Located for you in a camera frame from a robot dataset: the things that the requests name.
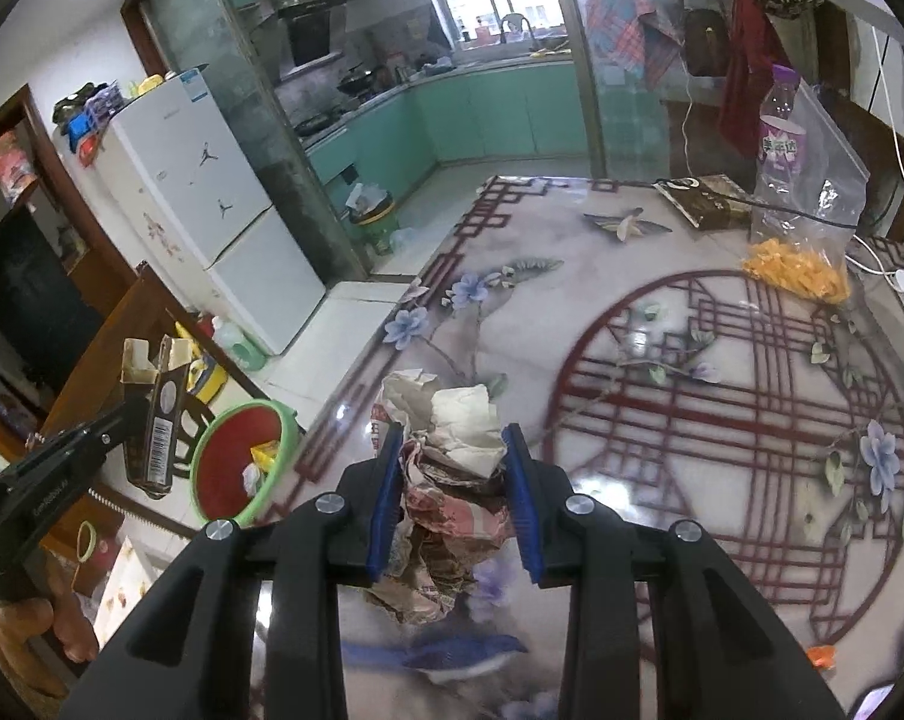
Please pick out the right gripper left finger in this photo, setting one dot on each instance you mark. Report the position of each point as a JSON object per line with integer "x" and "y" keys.
{"x": 185, "y": 651}

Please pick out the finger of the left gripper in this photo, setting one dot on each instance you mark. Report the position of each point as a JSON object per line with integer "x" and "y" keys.
{"x": 77, "y": 442}

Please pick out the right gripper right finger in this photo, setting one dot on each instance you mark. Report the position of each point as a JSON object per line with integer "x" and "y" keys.
{"x": 720, "y": 649}

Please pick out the green red trash basin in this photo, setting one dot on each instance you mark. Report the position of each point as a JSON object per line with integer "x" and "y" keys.
{"x": 239, "y": 459}

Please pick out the green kitchen trash bin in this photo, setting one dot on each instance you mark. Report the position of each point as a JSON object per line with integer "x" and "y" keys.
{"x": 370, "y": 209}

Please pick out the teal kitchen cabinets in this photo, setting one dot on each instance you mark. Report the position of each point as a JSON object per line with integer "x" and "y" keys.
{"x": 522, "y": 111}

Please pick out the left hand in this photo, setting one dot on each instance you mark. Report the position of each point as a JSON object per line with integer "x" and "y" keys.
{"x": 24, "y": 622}

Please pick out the yellow toy on floor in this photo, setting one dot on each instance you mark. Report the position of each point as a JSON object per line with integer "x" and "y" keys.
{"x": 206, "y": 377}

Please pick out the wooden dining chair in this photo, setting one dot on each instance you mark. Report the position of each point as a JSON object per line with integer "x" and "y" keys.
{"x": 148, "y": 311}

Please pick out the smartphone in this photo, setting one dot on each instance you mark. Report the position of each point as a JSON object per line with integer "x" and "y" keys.
{"x": 870, "y": 701}

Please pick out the white two-door refrigerator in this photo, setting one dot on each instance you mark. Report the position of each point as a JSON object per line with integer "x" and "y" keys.
{"x": 190, "y": 196}

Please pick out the dark brown snack packet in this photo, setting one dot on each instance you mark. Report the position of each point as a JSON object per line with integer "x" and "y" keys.
{"x": 708, "y": 203}

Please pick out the bag of orange snacks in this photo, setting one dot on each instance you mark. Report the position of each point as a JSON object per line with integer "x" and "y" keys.
{"x": 801, "y": 246}

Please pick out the black range hood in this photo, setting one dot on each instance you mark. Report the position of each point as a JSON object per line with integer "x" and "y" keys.
{"x": 297, "y": 31}

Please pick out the purple cap plastic bottle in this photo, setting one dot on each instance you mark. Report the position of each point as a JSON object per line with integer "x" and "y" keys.
{"x": 782, "y": 140}

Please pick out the red hanging garment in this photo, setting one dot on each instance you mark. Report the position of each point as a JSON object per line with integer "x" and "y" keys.
{"x": 755, "y": 50}

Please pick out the plaid hanging cloth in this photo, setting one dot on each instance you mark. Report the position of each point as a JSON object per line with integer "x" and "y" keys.
{"x": 638, "y": 36}

